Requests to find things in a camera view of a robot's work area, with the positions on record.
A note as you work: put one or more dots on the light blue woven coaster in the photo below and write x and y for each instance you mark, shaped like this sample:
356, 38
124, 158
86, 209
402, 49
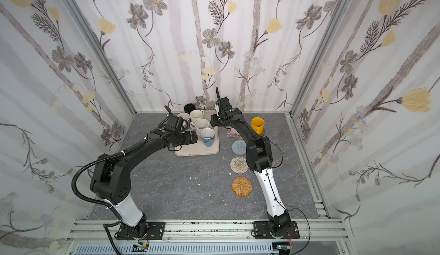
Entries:
239, 147

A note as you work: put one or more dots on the wicker rattan round coaster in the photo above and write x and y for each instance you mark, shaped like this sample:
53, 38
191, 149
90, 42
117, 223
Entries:
242, 187

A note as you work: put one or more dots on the beige rectangular serving tray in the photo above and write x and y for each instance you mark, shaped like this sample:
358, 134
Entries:
199, 148

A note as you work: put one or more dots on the speckled white mug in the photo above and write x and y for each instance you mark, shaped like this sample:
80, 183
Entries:
199, 125

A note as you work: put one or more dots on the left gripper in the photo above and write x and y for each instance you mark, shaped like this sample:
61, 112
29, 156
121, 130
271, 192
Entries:
189, 137

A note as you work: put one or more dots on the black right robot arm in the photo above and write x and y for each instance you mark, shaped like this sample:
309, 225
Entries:
259, 159

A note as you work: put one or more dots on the yellow mug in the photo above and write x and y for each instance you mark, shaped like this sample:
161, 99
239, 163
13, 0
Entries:
258, 124

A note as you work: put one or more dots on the multicolour woven round coaster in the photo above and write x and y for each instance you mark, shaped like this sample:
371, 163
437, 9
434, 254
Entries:
239, 165

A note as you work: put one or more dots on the plain white mug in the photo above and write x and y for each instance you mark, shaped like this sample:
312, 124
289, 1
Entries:
196, 115

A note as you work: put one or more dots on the black mug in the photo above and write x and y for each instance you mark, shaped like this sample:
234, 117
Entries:
188, 108

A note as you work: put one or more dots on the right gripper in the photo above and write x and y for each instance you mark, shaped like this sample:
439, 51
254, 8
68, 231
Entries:
220, 106

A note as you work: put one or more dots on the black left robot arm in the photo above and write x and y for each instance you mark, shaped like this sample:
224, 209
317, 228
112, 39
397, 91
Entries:
111, 180

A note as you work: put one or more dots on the blue patterned mug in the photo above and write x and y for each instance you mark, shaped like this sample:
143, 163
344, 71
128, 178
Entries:
208, 136

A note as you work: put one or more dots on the white ventilated cable duct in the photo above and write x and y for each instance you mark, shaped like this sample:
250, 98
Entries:
216, 248

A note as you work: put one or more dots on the white mug grey rim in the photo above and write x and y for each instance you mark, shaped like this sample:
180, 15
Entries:
185, 116

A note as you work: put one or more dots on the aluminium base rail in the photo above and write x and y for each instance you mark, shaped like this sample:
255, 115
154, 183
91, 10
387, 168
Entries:
304, 237

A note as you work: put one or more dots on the pink flower silicone coaster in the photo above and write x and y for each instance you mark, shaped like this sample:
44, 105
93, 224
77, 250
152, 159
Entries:
232, 133

